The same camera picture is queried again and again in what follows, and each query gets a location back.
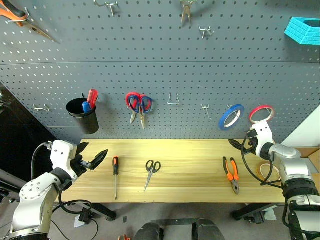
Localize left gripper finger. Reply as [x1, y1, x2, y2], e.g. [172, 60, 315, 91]
[76, 141, 90, 158]
[89, 149, 109, 172]

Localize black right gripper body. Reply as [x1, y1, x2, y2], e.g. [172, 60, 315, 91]
[245, 129, 258, 156]

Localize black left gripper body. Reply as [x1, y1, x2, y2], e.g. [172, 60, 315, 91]
[70, 154, 91, 179]

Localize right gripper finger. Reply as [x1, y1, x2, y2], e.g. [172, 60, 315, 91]
[227, 139, 252, 156]

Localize orange black screwdriver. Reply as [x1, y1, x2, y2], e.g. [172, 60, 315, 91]
[111, 155, 120, 201]

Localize black metal cup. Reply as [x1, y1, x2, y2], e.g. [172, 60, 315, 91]
[65, 97, 101, 136]

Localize beige tape roll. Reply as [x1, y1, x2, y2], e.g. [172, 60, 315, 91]
[256, 160, 282, 183]

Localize blue tape roll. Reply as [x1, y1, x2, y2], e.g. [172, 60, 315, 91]
[217, 103, 246, 132]

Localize red tape roll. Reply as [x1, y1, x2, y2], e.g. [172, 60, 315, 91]
[248, 104, 275, 125]

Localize metal pegboard hook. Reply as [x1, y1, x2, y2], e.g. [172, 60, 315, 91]
[198, 25, 216, 40]
[93, 0, 119, 18]
[32, 103, 51, 113]
[166, 92, 181, 106]
[258, 104, 274, 121]
[200, 103, 212, 121]
[6, 6, 31, 28]

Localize floor power socket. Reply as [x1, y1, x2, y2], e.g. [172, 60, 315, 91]
[73, 208, 95, 229]

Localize black table leg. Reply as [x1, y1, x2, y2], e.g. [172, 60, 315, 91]
[90, 202, 118, 222]

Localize brown cardboard box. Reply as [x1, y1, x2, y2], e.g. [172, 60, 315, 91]
[294, 146, 320, 174]

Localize black cabinet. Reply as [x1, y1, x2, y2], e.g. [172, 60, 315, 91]
[0, 81, 59, 185]

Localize dark rounded shape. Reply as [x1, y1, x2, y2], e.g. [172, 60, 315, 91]
[196, 218, 227, 240]
[134, 221, 165, 240]

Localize grey perforated pegboard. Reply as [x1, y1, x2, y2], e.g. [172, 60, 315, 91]
[0, 0, 320, 141]

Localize cyan plastic bin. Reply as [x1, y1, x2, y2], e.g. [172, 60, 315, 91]
[283, 16, 320, 47]

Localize silver needle nose pliers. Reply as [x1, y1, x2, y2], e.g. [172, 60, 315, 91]
[178, 0, 196, 28]

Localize orange black long nose pliers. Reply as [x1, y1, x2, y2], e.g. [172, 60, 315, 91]
[0, 0, 60, 45]

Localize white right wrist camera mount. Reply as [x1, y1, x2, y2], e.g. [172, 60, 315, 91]
[249, 120, 275, 159]

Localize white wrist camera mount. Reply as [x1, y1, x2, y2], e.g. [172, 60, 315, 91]
[49, 139, 79, 181]
[249, 120, 275, 159]

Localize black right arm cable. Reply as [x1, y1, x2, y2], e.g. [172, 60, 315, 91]
[240, 131, 285, 188]

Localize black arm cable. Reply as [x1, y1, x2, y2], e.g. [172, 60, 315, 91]
[240, 131, 285, 188]
[51, 183, 94, 216]

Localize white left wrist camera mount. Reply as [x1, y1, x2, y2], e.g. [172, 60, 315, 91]
[49, 139, 79, 181]

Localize grey left wrist cable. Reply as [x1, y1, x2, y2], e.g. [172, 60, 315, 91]
[30, 141, 55, 181]

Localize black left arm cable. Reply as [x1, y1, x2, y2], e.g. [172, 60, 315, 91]
[51, 183, 94, 216]

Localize black handled scissors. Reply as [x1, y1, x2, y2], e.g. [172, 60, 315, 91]
[143, 159, 162, 194]

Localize red handled scissors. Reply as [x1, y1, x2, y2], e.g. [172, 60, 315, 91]
[124, 91, 141, 125]

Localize blue handled scissors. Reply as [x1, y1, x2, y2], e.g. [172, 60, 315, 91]
[138, 94, 154, 131]

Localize black metal frame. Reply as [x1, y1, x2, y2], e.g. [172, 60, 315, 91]
[150, 217, 201, 240]

